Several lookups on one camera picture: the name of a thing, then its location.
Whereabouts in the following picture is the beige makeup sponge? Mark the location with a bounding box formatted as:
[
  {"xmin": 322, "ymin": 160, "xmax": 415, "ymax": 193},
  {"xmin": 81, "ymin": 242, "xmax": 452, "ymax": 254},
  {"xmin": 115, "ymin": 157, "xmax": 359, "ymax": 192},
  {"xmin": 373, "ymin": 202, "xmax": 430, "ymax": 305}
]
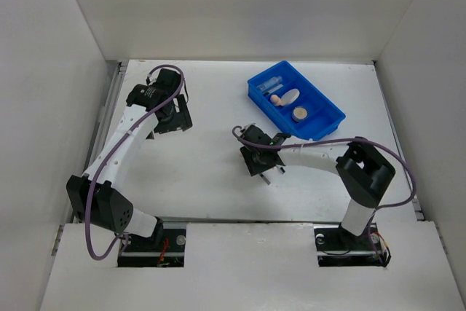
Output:
[{"xmin": 270, "ymin": 95, "xmax": 283, "ymax": 106}]

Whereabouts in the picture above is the round white powder puff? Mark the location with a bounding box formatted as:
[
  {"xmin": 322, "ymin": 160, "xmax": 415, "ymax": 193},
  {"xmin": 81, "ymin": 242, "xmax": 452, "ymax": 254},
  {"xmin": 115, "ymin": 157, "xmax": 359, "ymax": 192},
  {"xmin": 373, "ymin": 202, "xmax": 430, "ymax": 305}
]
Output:
[{"xmin": 280, "ymin": 88, "xmax": 300, "ymax": 106}]

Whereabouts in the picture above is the round compact powder jar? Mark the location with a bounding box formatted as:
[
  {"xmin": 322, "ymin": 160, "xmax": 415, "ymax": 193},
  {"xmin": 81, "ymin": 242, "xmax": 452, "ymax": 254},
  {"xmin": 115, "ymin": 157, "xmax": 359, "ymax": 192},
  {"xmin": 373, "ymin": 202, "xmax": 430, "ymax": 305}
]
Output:
[{"xmin": 291, "ymin": 106, "xmax": 309, "ymax": 122}]

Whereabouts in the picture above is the small white black-capped bottle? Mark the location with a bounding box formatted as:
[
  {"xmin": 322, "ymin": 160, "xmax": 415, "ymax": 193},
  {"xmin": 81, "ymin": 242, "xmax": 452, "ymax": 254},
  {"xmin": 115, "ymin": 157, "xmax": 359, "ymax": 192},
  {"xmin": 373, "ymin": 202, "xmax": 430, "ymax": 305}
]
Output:
[{"xmin": 263, "ymin": 84, "xmax": 283, "ymax": 96}]

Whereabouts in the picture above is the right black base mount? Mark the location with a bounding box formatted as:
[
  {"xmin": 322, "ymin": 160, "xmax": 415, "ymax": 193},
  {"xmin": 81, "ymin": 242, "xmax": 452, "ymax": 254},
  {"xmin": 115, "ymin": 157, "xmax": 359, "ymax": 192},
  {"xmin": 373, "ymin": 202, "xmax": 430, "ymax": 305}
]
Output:
[{"xmin": 314, "ymin": 224, "xmax": 392, "ymax": 268}]

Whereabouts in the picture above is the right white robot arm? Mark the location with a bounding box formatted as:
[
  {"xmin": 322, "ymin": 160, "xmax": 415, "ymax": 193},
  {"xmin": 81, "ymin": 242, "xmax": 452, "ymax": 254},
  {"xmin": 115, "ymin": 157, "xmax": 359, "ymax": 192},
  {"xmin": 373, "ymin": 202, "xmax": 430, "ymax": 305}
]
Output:
[{"xmin": 234, "ymin": 125, "xmax": 395, "ymax": 248}]

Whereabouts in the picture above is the grey pink lip pencil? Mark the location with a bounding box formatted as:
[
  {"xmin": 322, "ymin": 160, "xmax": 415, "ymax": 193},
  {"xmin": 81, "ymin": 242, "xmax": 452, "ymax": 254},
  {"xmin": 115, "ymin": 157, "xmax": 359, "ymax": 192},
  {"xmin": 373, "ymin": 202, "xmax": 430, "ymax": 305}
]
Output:
[{"xmin": 259, "ymin": 173, "xmax": 271, "ymax": 186}]

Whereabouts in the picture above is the clear plastic bottle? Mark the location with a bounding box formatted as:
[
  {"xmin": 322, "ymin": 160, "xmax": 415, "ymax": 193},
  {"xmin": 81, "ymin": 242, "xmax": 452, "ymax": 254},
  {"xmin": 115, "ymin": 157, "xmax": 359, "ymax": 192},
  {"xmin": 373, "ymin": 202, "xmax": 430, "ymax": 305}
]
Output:
[{"xmin": 257, "ymin": 76, "xmax": 283, "ymax": 92}]

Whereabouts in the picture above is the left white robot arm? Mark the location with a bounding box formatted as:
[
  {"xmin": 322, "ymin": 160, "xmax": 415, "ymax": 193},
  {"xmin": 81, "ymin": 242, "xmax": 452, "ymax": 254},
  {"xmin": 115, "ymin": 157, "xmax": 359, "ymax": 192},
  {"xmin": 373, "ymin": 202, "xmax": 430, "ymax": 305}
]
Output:
[{"xmin": 66, "ymin": 64, "xmax": 192, "ymax": 257}]

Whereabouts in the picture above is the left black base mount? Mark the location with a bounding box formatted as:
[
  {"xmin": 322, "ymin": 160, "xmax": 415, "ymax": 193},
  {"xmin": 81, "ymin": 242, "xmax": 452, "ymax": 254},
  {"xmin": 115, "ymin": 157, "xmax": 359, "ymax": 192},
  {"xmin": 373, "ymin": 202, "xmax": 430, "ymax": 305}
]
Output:
[{"xmin": 117, "ymin": 221, "xmax": 187, "ymax": 268}]

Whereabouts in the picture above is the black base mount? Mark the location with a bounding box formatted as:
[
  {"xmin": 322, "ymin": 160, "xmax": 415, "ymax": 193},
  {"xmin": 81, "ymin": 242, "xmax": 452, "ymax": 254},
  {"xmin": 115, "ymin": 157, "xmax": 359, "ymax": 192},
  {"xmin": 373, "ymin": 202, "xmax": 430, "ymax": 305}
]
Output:
[
  {"xmin": 117, "ymin": 221, "xmax": 187, "ymax": 268},
  {"xmin": 314, "ymin": 224, "xmax": 392, "ymax": 268}
]

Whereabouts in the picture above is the blue plastic organizer bin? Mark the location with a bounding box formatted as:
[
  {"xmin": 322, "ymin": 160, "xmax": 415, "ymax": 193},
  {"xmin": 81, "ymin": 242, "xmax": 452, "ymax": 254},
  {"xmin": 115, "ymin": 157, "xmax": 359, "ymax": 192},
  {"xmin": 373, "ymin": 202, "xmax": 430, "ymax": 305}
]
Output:
[{"xmin": 248, "ymin": 60, "xmax": 346, "ymax": 141}]

